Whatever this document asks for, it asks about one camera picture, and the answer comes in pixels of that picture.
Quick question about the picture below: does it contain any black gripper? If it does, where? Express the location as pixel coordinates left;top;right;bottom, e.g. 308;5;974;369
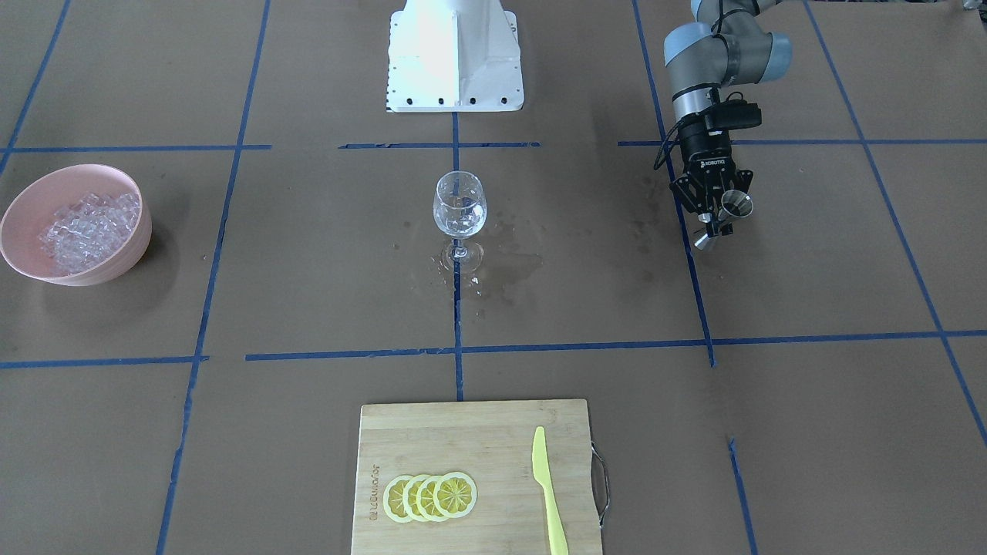
669;116;754;239

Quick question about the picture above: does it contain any steel double jigger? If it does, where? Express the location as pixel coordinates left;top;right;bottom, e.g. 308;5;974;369
693;190;753;251

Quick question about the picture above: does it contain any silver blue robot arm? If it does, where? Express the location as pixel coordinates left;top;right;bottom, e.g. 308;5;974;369
664;1;793;250

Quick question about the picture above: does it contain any clear wine glass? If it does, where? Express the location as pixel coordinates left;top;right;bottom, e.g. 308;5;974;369
433;171;489;274

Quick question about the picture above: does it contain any clear ice cubes pile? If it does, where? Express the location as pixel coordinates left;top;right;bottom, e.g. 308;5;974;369
38;192;141;275

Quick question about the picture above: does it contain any bamboo cutting board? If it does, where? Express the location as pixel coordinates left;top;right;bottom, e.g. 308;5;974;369
350;399;603;554

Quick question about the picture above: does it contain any yellow plastic knife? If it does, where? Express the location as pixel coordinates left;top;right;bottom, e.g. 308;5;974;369
530;425;570;554

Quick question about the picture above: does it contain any lemon slice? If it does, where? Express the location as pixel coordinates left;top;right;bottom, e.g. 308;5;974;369
384;475;413;523
433;471;478;519
416;476;447;523
402;474;431;521

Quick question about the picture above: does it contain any pink plastic bowl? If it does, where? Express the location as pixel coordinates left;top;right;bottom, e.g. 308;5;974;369
2;164;152;287

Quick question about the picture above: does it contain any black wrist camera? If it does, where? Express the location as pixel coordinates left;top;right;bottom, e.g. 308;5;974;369
698;99;763;133

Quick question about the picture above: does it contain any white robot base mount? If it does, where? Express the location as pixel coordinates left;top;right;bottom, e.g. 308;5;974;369
386;1;525;113

